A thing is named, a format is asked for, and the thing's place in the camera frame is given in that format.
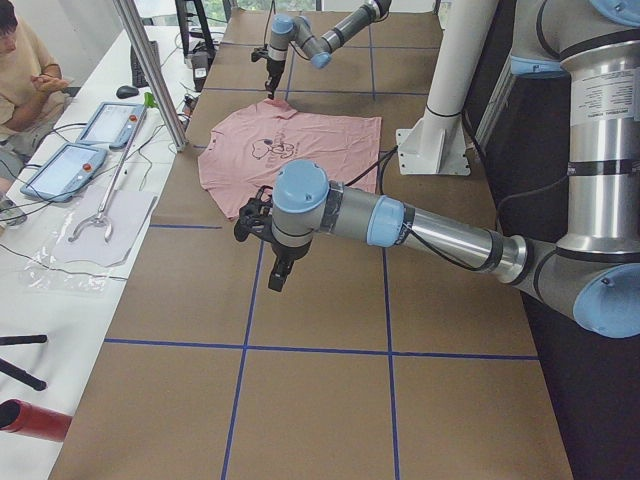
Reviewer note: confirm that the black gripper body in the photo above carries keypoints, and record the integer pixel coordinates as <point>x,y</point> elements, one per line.
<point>288,251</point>
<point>273,67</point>

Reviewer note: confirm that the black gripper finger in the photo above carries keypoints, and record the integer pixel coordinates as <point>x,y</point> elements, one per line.
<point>281,269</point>
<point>271,87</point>

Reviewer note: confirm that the pink Snoopy t-shirt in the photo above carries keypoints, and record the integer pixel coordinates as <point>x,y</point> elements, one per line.
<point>249,147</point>

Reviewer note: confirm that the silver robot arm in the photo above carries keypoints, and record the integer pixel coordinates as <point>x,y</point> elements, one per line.
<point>591,274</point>
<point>287,32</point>

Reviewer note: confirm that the black power supply box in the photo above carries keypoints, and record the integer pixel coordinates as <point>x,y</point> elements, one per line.
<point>199,62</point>

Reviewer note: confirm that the black computer mouse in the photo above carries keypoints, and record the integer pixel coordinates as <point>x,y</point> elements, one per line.
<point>127,91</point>

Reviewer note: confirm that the far blue teach pendant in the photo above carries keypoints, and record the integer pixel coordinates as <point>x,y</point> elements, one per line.
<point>113,123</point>

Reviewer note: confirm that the blue teach pendant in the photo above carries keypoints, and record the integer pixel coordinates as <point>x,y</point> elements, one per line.
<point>70,168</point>
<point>113,123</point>

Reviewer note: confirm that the metal reacher grabber tool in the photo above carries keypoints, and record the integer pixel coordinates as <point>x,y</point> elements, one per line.
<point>100,219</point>

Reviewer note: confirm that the near blue teach pendant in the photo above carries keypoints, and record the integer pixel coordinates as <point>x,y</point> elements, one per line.
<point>70,168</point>

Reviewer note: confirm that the clear plastic sheet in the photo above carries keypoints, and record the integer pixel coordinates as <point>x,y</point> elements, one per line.
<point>44,271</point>

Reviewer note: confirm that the seated person beige shirt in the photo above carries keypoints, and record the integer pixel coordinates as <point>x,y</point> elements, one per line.
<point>32,93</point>

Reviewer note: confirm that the black tripod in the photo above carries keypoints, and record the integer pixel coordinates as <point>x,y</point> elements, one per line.
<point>23,358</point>

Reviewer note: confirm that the red cylinder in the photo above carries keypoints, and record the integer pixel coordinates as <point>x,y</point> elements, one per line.
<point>23,418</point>

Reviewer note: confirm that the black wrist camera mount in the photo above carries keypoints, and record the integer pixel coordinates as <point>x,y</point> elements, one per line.
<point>260,53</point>
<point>255,217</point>

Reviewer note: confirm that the aluminium frame post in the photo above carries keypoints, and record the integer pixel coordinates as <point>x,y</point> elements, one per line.
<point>140,42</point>

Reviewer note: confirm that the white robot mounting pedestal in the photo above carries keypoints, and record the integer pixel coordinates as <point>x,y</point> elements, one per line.
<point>436,144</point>

